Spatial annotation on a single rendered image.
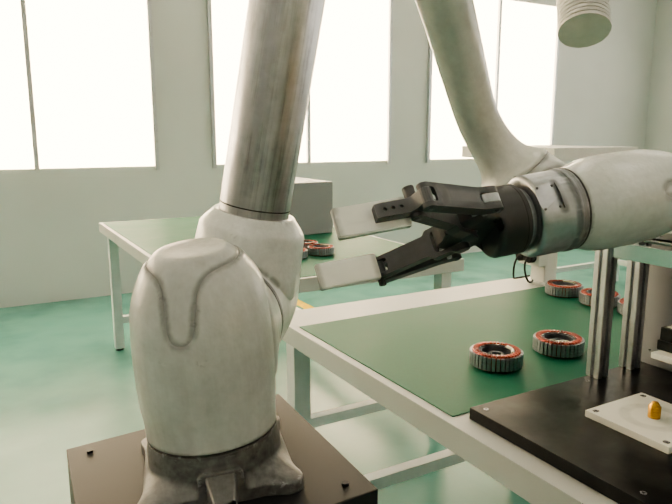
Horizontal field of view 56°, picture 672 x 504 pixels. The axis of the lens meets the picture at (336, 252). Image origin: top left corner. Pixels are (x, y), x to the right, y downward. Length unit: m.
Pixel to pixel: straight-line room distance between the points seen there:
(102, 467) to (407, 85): 5.64
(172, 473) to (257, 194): 0.36
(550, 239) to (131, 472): 0.56
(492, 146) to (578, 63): 7.09
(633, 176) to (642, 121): 8.12
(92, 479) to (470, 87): 0.65
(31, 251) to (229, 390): 4.49
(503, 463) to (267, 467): 0.44
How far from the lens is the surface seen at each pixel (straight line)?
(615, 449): 1.09
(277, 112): 0.85
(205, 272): 0.69
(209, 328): 0.68
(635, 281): 1.39
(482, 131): 0.83
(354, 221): 0.57
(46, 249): 5.15
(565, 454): 1.05
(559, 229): 0.68
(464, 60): 0.77
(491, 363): 1.37
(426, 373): 1.35
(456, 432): 1.14
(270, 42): 0.85
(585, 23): 2.25
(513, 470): 1.06
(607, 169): 0.72
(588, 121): 8.05
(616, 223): 0.72
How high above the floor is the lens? 1.24
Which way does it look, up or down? 10 degrees down
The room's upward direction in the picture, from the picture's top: straight up
